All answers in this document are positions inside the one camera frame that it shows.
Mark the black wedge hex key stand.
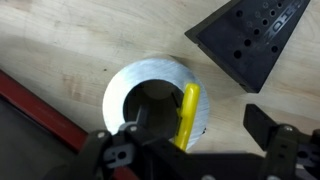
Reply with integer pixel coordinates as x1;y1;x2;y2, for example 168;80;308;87
184;0;312;94

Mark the red and black microwave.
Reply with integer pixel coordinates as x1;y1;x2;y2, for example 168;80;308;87
0;69;141;180

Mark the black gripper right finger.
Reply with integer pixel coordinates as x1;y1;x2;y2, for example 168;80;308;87
243;103;320;180

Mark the yellow T-handle hex key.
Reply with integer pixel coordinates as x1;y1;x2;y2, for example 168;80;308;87
173;82;202;151

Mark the silver cylindrical tin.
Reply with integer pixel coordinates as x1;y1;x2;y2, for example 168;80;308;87
102;54;211;153

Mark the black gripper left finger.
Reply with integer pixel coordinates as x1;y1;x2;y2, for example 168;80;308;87
83;103;155;174

